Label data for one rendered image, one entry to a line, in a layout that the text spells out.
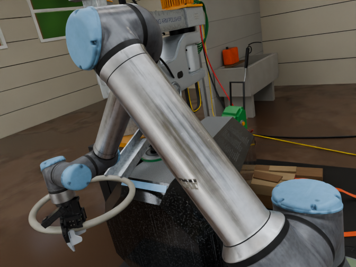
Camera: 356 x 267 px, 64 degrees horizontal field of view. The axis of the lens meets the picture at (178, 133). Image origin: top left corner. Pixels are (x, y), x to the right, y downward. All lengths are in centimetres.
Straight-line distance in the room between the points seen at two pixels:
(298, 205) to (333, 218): 8
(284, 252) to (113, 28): 52
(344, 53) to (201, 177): 601
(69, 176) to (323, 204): 75
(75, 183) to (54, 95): 717
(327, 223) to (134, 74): 50
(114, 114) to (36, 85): 710
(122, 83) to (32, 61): 747
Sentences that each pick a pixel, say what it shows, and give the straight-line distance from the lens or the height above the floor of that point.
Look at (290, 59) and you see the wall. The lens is 667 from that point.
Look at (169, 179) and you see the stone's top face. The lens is 157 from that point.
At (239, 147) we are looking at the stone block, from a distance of 214.
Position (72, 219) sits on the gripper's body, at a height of 99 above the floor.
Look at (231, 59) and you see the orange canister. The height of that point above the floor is 96.
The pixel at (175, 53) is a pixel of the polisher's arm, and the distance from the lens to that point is 200.
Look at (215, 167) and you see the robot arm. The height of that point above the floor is 134.
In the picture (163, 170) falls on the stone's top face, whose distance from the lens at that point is 168.
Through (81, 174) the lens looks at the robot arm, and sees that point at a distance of 103.
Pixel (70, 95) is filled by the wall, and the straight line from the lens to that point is 838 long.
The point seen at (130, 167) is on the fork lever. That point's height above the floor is 94.
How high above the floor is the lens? 159
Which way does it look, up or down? 20 degrees down
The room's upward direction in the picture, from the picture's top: 11 degrees counter-clockwise
